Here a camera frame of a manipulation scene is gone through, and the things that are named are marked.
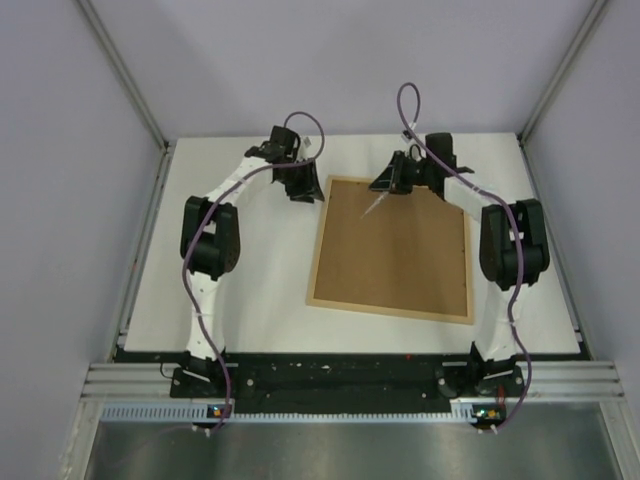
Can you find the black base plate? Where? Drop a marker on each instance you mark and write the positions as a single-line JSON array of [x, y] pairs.
[[344, 383]]

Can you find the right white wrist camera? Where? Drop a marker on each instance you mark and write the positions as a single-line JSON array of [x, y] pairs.
[[407, 135]]

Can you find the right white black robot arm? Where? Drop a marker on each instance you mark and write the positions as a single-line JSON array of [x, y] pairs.
[[513, 253]]

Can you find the light wooden picture frame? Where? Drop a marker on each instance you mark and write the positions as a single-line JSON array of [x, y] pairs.
[[411, 257]]

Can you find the grey slotted cable duct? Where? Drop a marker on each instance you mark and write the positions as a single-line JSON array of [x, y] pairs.
[[208, 414]]

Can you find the aluminium front rail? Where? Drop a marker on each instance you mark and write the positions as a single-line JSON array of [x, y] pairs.
[[563, 381]]

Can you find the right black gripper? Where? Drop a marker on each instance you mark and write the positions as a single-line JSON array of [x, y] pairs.
[[393, 178]]

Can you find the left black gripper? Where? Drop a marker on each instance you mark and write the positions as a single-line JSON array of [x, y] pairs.
[[309, 187]]

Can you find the left aluminium corner post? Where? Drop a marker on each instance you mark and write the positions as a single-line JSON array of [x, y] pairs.
[[122, 73]]

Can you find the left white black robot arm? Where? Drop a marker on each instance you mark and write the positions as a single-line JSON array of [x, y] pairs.
[[210, 242]]

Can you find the right aluminium corner post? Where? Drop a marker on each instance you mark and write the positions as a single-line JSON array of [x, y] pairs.
[[577, 46]]

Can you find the aluminium corner post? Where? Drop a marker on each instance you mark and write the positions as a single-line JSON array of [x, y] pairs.
[[122, 73], [577, 46]]

